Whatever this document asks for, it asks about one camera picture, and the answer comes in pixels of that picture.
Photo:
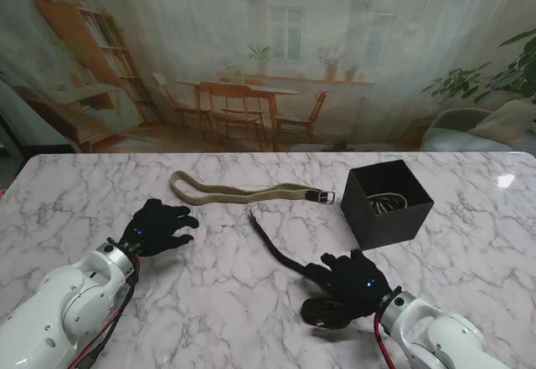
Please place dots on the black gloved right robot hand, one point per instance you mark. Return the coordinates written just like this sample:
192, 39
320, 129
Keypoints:
356, 281

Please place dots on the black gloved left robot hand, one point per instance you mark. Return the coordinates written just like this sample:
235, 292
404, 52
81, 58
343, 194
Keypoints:
157, 227

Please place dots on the black square storage box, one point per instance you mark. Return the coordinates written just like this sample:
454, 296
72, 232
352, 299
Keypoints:
393, 229

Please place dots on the beige braided belt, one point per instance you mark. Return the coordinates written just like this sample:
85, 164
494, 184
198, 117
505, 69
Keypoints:
289, 190
389, 205

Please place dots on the black woven belt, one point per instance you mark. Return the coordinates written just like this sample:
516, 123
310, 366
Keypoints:
276, 254

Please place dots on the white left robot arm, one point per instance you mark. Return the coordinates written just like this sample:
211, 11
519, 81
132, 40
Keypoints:
63, 310

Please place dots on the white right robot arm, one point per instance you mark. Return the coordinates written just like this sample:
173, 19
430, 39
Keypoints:
431, 335

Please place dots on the printed room scene backdrop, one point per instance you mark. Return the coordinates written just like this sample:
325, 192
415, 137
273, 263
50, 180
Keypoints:
268, 51

